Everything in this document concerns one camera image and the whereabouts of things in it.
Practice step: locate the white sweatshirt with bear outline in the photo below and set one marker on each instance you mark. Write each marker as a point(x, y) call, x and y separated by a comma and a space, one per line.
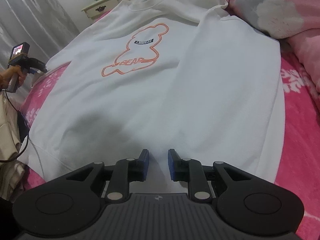
point(175, 92)

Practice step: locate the grey curtain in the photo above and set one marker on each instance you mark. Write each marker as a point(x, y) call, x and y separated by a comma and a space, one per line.
point(37, 17)

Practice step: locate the pink cloud print quilt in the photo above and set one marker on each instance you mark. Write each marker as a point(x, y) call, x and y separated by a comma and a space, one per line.
point(275, 10)

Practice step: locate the person's left hand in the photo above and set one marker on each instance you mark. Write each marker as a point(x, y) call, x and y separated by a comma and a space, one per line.
point(5, 77)

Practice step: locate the cream nightstand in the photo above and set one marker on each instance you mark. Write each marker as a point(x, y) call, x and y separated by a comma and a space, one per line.
point(105, 6)

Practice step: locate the pink floral bed blanket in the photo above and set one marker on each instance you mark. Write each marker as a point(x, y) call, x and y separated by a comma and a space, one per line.
point(300, 142)

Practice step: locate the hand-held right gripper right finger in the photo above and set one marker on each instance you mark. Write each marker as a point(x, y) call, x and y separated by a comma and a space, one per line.
point(172, 166)

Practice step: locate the person's beige clothing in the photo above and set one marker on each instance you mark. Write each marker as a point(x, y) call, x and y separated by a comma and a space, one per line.
point(8, 130)

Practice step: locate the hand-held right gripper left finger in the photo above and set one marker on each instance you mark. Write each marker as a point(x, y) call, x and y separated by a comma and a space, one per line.
point(146, 166)

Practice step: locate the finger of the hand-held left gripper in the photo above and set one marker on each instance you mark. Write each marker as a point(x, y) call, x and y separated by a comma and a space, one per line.
point(41, 68)

